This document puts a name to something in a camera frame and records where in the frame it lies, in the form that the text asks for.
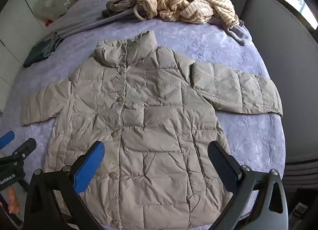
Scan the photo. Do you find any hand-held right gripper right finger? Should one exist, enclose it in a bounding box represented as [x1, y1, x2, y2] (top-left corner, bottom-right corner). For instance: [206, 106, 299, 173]
[207, 141, 286, 230]

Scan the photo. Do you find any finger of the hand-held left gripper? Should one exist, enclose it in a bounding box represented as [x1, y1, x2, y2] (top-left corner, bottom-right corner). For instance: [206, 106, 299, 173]
[0, 131, 15, 149]
[0, 138, 37, 168]

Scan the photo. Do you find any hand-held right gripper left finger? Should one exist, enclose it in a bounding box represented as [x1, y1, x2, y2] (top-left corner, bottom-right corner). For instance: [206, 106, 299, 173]
[25, 141, 105, 230]

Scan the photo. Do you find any beige puffer jacket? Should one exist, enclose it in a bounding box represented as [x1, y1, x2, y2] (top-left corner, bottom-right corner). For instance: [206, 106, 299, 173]
[20, 31, 284, 229]

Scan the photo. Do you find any person's left hand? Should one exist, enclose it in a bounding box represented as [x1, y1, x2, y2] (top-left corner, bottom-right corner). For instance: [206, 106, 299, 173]
[7, 187, 20, 214]

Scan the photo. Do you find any dark teal fringed scarf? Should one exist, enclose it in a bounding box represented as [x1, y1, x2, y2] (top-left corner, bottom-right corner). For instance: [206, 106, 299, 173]
[23, 32, 65, 68]

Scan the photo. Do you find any white wardrobe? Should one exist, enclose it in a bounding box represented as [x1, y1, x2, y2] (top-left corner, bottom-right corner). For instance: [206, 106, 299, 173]
[0, 0, 75, 111]

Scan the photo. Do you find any purple bed blanket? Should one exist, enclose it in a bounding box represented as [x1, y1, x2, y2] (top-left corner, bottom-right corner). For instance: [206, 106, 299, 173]
[0, 0, 286, 230]

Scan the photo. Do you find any lilac grey cloth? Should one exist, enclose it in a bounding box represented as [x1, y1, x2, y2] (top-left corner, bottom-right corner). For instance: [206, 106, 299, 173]
[209, 18, 250, 45]

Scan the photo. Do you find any grey folded cloth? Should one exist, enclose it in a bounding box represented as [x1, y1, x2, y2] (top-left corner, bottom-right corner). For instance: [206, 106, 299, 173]
[47, 9, 140, 39]

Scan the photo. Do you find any white standing fan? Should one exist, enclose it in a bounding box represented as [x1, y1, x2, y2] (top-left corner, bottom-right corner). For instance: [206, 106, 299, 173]
[35, 0, 65, 22]

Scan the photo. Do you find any cream striped garment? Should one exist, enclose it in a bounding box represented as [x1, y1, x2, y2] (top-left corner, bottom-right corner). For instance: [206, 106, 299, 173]
[113, 0, 240, 28]

